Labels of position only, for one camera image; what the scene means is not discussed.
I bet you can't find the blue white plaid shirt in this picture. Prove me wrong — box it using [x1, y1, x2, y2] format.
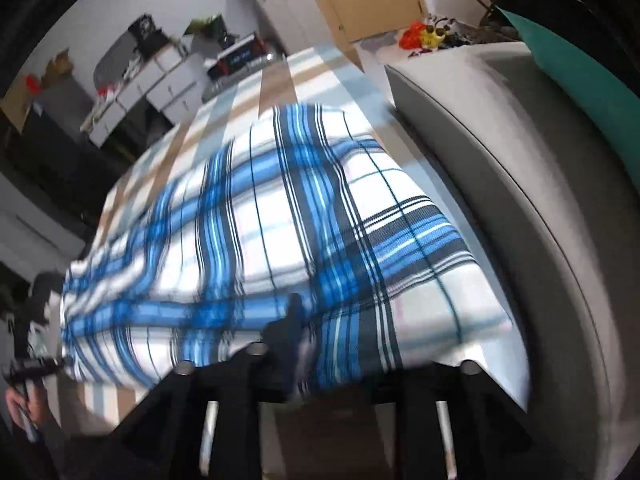
[60, 102, 513, 391]

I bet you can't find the person's left hand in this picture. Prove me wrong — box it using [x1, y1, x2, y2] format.
[5, 389, 48, 433]

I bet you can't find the dark wrapped bouquet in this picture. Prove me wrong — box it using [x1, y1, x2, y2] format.
[182, 12, 228, 41]

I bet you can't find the dark grey refrigerator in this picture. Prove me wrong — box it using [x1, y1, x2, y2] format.
[0, 80, 131, 221]

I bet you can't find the white drawer cabinet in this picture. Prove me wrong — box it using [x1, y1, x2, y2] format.
[147, 72, 206, 126]

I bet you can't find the person's left forearm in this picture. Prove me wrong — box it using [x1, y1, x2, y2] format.
[0, 412, 71, 480]

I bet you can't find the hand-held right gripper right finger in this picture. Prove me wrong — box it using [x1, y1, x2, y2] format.
[300, 337, 531, 480]

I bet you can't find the black red striped shoe box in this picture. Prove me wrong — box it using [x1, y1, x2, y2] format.
[207, 32, 268, 81]

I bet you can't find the pile of small desk clutter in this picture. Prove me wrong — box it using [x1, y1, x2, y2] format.
[80, 55, 151, 131]

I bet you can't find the open cardboard box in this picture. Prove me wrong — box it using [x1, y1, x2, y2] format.
[42, 49, 71, 81]

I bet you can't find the white desk with drawers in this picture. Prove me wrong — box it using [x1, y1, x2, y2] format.
[80, 45, 201, 148]

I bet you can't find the grey rounded panel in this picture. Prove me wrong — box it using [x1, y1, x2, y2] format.
[94, 27, 138, 88]

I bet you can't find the black printed box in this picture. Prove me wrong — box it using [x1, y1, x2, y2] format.
[127, 14, 168, 56]

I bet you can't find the yellow toy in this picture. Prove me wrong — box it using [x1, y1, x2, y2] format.
[420, 25, 448, 51]

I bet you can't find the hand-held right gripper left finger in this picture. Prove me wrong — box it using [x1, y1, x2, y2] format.
[117, 292, 306, 480]

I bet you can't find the black folded garment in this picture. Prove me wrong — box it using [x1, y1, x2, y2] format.
[492, 0, 640, 111]

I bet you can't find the white hard suitcase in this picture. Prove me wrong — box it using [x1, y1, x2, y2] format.
[250, 0, 326, 56]

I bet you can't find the silver ribbed suitcase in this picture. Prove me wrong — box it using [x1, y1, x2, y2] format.
[200, 52, 288, 103]

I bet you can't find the teal folded garment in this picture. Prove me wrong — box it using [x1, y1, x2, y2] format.
[492, 7, 640, 171]

